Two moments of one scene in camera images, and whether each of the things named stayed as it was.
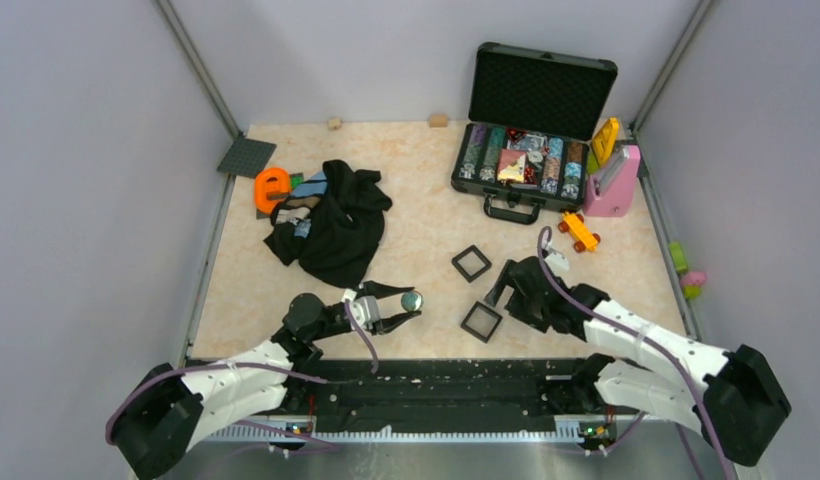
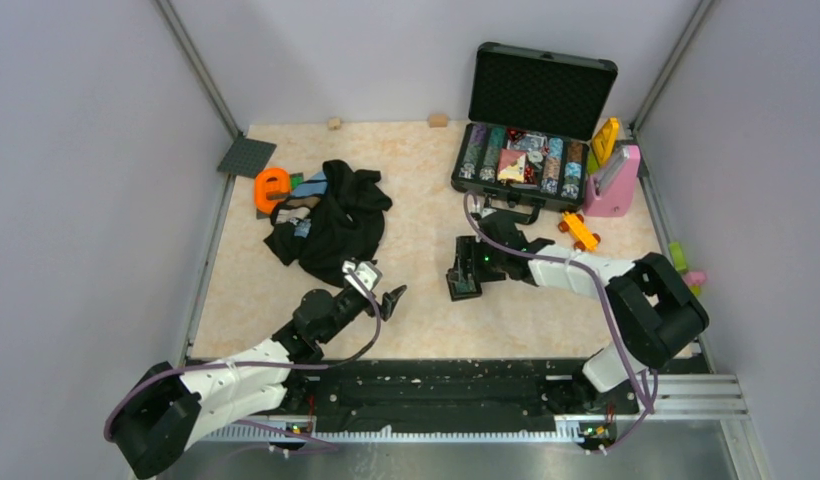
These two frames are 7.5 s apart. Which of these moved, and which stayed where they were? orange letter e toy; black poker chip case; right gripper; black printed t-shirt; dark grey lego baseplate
Moved: right gripper
Stayed: dark grey lego baseplate; orange letter e toy; black printed t-shirt; black poker chip case
